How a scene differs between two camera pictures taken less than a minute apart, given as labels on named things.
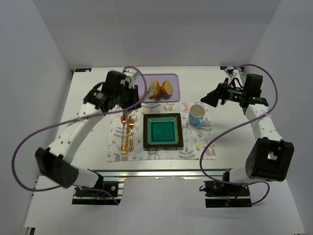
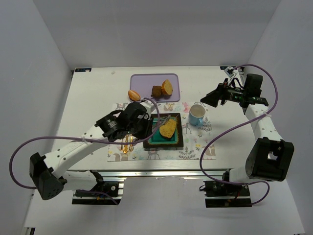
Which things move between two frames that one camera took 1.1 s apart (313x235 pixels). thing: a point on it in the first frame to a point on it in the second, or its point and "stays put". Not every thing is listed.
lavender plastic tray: [174, 78] stays put
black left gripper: [132, 102] to [146, 129]
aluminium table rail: [160, 174] stays put
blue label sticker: [82, 69] stays put
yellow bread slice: [154, 90] to [168, 129]
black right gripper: [220, 93] stays put
